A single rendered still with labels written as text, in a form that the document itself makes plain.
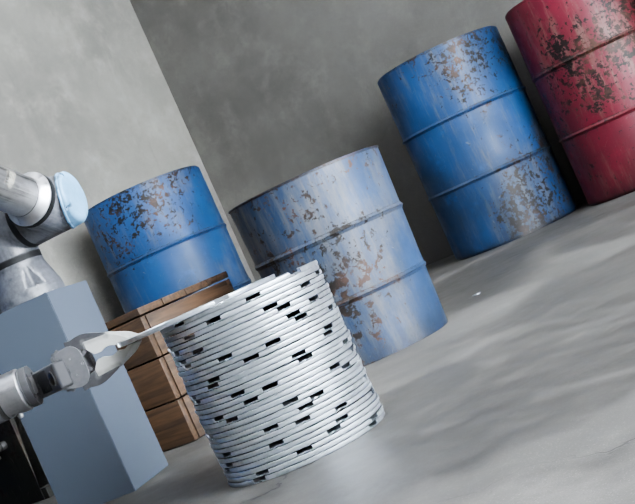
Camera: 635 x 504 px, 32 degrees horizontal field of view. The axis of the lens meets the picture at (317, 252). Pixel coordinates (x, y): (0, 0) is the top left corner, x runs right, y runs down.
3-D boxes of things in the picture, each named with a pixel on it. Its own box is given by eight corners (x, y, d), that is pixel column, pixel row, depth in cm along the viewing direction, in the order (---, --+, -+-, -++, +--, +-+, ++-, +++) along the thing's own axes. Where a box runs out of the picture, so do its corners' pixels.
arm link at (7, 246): (9, 266, 245) (-16, 210, 245) (56, 243, 241) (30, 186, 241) (-24, 274, 234) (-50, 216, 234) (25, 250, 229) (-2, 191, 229)
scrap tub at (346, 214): (480, 303, 287) (405, 135, 287) (410, 352, 252) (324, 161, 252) (355, 349, 310) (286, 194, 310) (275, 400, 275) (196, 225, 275)
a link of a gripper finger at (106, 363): (144, 336, 191) (95, 357, 191) (139, 338, 185) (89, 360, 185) (151, 352, 191) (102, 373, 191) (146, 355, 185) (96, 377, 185)
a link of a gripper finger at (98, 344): (135, 318, 191) (87, 340, 191) (130, 319, 185) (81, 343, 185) (143, 334, 191) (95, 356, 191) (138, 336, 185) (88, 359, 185)
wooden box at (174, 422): (279, 388, 296) (226, 270, 296) (195, 440, 264) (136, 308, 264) (176, 425, 318) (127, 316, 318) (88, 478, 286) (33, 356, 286)
